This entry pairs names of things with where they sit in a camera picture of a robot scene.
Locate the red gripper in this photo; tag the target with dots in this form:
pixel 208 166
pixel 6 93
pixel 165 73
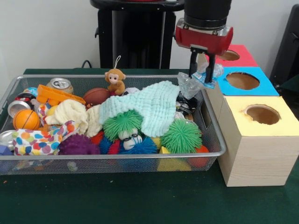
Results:
pixel 203 37

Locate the clear plastic water bottle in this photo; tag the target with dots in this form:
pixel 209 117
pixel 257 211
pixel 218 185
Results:
pixel 187 86

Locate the wooden box with three holes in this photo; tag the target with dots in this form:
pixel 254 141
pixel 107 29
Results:
pixel 252 158

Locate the mint green cloth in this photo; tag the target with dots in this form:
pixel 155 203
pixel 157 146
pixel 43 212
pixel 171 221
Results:
pixel 154 105

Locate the green spiky ball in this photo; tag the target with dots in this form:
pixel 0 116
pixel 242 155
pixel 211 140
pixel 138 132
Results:
pixel 181 136
pixel 120 123

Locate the brown monkey plush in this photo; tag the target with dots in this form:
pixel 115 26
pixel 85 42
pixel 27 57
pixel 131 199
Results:
pixel 114 79

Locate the black upright panel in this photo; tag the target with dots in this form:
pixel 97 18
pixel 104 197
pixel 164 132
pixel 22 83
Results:
pixel 290 46

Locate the side table with green cloth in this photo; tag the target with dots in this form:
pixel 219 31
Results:
pixel 292 86

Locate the small brown football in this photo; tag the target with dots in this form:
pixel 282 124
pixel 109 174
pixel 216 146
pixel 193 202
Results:
pixel 96 95

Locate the cream cloth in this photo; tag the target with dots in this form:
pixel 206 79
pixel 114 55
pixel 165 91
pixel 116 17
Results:
pixel 70 112

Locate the purple spiky ball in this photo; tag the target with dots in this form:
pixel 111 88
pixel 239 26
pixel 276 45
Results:
pixel 77 144

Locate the dark green tablecloth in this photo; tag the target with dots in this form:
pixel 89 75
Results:
pixel 140 200

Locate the orange plastic toy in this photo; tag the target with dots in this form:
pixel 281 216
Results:
pixel 53 94

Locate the polka dot cloth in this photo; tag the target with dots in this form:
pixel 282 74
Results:
pixel 37 140

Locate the small orange basketball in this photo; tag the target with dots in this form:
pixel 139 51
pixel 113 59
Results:
pixel 26 119

